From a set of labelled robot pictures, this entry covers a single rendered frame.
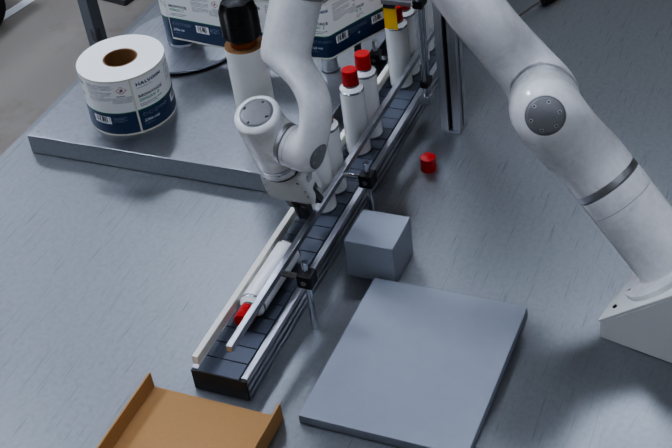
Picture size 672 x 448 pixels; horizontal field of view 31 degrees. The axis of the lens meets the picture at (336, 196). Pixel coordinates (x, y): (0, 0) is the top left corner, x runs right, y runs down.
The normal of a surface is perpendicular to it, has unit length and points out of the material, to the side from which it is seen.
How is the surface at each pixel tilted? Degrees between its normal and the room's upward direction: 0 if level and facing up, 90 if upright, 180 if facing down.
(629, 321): 90
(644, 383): 0
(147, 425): 0
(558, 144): 102
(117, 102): 90
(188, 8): 90
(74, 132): 0
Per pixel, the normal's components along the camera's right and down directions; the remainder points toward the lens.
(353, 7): 0.67, 0.40
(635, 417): -0.11, -0.78
